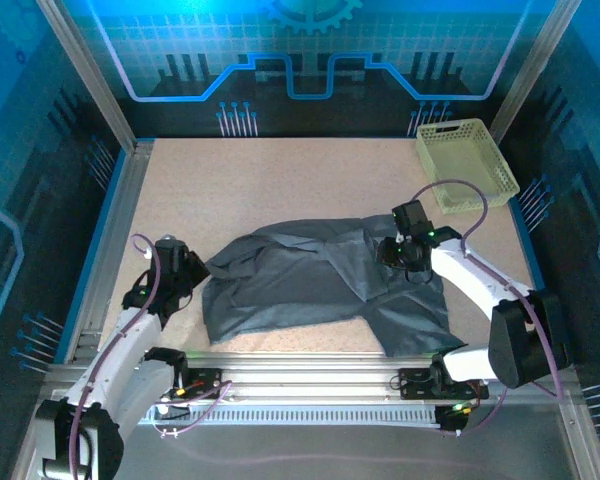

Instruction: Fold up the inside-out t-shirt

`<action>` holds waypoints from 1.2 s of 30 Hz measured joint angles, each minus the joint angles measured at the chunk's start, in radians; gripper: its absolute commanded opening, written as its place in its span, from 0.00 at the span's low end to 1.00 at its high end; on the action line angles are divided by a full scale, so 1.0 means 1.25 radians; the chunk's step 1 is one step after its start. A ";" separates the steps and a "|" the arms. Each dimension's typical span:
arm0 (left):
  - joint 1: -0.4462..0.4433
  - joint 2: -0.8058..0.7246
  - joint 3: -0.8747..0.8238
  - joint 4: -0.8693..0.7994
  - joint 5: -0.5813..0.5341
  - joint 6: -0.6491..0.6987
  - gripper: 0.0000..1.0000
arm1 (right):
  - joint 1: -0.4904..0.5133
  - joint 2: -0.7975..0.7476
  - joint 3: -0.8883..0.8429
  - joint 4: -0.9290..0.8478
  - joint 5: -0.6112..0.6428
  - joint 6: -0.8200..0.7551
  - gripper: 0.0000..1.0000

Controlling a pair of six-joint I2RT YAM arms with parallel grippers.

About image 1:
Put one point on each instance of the grey t-shirt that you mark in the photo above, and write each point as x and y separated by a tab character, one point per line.
300	285

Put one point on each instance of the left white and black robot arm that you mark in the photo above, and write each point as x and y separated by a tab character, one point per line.
115	360

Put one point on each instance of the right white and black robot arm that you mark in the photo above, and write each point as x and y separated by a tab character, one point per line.
525	340

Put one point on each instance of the pale green perforated plastic basket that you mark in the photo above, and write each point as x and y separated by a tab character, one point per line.
467	165

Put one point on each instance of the black controller box with LEDs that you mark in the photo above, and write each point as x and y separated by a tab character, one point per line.
455	417

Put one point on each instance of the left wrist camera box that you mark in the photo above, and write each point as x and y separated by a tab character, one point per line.
170	257

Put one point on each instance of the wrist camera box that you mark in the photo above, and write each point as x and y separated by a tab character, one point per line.
412	217
170	257

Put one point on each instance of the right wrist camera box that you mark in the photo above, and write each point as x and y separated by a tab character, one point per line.
412	217

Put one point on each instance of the aluminium side rail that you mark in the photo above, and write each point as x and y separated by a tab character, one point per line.
125	200

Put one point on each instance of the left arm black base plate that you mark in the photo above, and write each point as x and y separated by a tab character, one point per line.
205	384

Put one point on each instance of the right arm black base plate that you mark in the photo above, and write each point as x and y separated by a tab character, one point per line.
415	384

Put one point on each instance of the aluminium frame rail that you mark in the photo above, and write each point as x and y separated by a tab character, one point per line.
305	372

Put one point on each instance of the aluminium frame post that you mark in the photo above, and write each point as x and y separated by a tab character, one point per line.
87	75
535	70

